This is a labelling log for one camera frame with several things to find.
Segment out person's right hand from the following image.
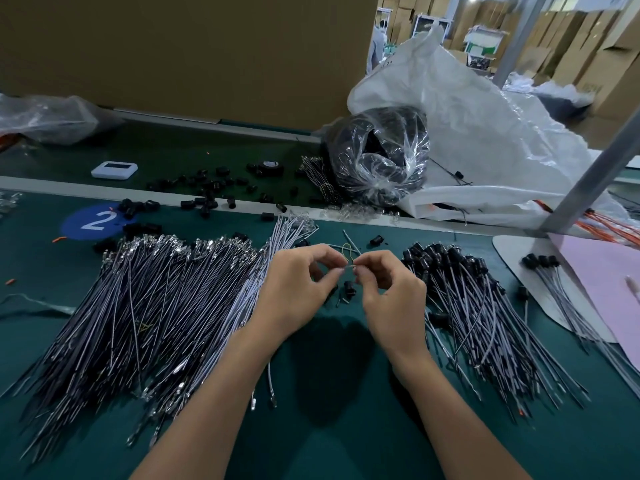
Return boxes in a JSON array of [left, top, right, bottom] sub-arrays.
[[352, 249, 430, 364]]

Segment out person's left hand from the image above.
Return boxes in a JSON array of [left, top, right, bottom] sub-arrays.
[[250, 243, 350, 344]]

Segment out pile of wires with black caps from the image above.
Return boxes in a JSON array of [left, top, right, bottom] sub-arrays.
[[402, 241, 591, 421]]

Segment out black plastic caps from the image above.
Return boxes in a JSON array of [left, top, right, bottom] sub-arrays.
[[95, 163, 323, 253]]

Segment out small bundle of capped wires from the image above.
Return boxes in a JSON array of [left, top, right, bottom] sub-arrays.
[[520, 253, 640, 398]]

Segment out pile of grey wires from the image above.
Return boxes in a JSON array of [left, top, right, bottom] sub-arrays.
[[0, 215, 319, 466]]

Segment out person's right forearm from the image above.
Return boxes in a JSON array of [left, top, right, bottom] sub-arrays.
[[388, 337, 521, 480]]

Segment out person's left forearm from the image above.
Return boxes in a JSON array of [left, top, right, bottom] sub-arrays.
[[130, 319, 296, 480]]

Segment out clear bag with black contents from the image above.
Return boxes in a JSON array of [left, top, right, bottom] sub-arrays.
[[328, 105, 431, 208]]

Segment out large white plastic sack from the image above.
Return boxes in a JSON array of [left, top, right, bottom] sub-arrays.
[[348, 29, 640, 233]]

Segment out pink paper sheet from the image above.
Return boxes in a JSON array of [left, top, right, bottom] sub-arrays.
[[550, 233, 640, 371]]

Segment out blue round number sticker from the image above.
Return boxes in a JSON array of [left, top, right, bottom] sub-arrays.
[[60, 203, 131, 243]]

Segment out small white timer device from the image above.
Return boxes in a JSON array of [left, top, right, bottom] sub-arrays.
[[91, 161, 139, 182]]

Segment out brown cardboard panel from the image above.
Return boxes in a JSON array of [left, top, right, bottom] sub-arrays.
[[0, 0, 379, 133]]

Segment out clear plastic strip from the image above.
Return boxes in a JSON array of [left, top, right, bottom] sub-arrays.
[[0, 293, 76, 317]]

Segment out crumpled clear plastic bag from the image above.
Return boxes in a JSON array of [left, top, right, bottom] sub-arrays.
[[0, 93, 123, 146]]

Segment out stack of cardboard boxes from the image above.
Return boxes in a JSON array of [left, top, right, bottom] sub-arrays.
[[545, 0, 640, 146]]

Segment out bundle of orange wires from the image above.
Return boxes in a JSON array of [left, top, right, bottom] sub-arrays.
[[535, 199, 640, 248]]

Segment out grey metal frame post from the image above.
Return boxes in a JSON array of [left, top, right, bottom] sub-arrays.
[[540, 119, 640, 236], [492, 0, 551, 88]]

